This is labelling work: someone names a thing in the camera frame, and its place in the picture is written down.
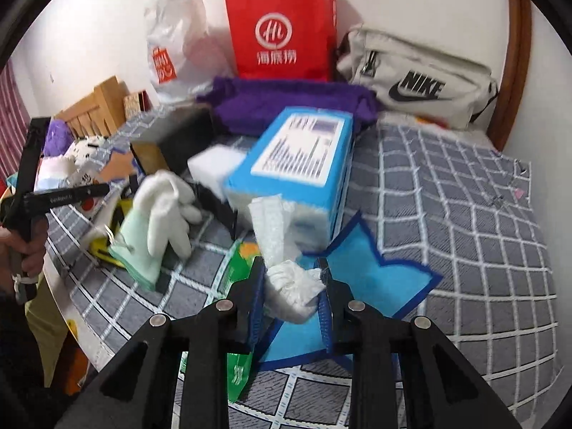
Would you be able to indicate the blue felt star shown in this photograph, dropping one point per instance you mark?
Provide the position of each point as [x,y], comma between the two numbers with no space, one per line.
[392,287]

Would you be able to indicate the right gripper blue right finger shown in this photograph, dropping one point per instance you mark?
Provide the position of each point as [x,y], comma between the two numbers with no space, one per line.
[331,305]

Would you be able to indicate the grey checked tablecloth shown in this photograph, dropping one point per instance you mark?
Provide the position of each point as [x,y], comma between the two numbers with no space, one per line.
[446,200]

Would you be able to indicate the brown wooden door frame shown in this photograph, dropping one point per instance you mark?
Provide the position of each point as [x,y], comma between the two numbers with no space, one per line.
[515,71]

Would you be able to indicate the yellow mesh pouch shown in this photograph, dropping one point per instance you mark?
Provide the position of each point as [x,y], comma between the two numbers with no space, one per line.
[105,227]

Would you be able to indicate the wooden headboard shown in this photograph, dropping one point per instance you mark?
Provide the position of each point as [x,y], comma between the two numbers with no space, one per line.
[99,113]

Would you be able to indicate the white tissue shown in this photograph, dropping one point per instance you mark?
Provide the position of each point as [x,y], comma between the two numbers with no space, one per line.
[291,292]

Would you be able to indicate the white Miniso plastic bag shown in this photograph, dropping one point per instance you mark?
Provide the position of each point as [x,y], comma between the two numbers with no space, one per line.
[183,58]

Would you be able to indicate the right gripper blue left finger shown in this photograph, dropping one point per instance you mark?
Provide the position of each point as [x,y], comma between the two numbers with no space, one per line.
[253,301]

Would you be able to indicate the purple fleece towel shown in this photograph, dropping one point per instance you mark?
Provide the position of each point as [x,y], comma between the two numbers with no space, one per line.
[249,106]

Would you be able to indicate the dark green tea tin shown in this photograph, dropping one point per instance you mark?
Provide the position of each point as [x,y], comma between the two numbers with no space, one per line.
[172,138]

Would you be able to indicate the purple plush toy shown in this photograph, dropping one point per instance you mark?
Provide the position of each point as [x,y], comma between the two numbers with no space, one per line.
[58,138]

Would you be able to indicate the person's left hand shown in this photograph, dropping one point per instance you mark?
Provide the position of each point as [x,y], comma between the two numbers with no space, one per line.
[32,253]

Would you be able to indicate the white glove with green cuff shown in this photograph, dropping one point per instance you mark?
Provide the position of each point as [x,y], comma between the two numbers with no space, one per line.
[162,213]

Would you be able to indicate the blue tissue pack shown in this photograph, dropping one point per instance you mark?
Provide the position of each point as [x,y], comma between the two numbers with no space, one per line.
[302,157]

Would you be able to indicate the green snack packet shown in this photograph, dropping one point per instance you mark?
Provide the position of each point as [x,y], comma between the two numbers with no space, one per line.
[218,362]

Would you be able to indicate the grey Nike waist bag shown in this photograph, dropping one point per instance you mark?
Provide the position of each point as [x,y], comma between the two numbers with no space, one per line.
[417,79]

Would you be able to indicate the brown felt star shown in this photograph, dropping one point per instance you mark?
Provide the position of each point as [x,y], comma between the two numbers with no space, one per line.
[121,165]

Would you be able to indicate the white spotted plush toy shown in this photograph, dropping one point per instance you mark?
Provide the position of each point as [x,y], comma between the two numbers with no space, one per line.
[83,148]

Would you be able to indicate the brown patterned gift box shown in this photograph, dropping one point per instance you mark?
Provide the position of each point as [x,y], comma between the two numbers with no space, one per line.
[136,103]

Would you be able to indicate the red paper shopping bag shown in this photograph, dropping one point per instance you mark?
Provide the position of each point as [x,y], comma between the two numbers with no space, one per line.
[283,39]

